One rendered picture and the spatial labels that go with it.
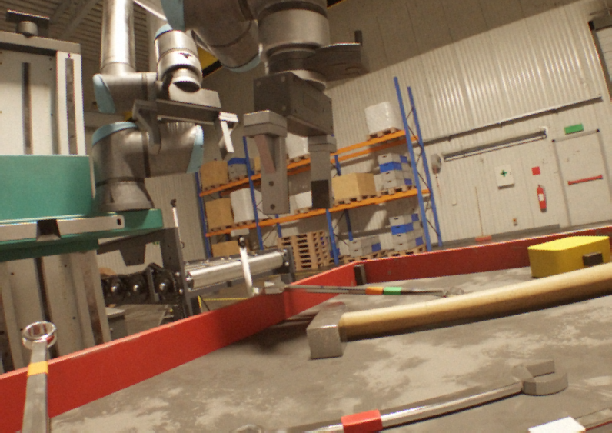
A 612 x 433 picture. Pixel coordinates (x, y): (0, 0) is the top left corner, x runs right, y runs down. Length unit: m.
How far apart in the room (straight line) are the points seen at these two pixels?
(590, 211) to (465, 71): 4.82
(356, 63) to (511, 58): 10.36
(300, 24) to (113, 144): 0.83
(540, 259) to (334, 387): 0.31
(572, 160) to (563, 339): 9.90
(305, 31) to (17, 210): 0.99
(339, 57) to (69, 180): 1.00
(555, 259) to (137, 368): 0.44
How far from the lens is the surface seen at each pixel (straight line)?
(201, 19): 0.54
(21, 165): 1.26
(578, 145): 10.21
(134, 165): 1.17
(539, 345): 0.29
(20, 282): 1.30
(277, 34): 0.46
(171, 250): 2.09
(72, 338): 1.33
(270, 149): 0.38
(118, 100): 0.93
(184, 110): 0.74
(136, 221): 1.13
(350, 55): 0.43
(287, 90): 0.40
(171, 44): 0.84
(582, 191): 10.17
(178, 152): 1.17
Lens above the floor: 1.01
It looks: 3 degrees up
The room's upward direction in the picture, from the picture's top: 10 degrees counter-clockwise
